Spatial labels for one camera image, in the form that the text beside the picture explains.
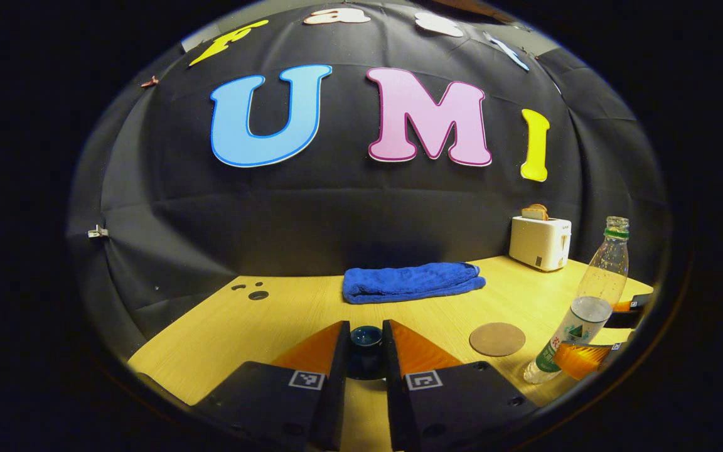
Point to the blue folded towel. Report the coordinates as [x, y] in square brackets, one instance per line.
[412, 282]

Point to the clear plastic water bottle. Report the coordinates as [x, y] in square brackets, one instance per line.
[594, 282]

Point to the teal teacup lid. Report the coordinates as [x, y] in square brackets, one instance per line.
[366, 339]

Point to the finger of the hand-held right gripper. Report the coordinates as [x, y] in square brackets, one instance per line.
[628, 317]
[581, 358]

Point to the white toaster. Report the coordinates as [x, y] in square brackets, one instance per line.
[537, 242]

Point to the toast slice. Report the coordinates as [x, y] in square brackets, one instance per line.
[536, 212]

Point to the black backdrop cloth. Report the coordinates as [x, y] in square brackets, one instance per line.
[336, 213]

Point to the white clip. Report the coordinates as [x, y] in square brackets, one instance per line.
[96, 233]

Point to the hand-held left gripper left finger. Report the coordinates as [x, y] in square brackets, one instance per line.
[341, 376]

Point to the reddish clip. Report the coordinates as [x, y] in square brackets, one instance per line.
[150, 82]

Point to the round brown coaster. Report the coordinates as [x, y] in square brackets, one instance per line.
[497, 339]

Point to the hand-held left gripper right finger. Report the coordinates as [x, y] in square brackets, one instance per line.
[393, 389]

